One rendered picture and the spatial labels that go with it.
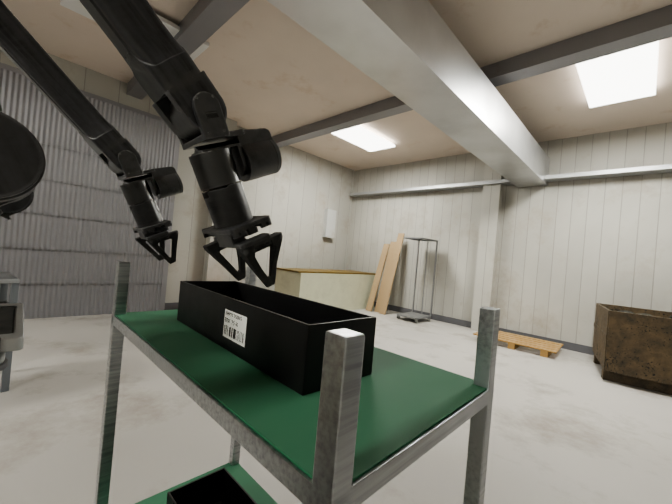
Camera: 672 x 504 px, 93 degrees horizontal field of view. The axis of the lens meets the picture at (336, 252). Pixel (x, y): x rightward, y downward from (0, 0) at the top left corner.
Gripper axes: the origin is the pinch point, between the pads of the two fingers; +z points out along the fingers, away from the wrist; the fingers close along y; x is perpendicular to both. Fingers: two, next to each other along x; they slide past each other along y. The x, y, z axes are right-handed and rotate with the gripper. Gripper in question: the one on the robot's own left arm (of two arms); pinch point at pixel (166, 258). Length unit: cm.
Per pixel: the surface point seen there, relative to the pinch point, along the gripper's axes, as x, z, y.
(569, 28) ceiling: -385, -64, -14
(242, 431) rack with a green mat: 12, 14, -52
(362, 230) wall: -556, 203, 452
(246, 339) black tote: 0.0, 14.7, -32.0
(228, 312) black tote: -1.5, 11.4, -23.6
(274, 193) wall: -358, 49, 490
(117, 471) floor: 37, 108, 94
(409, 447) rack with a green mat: -1, 20, -68
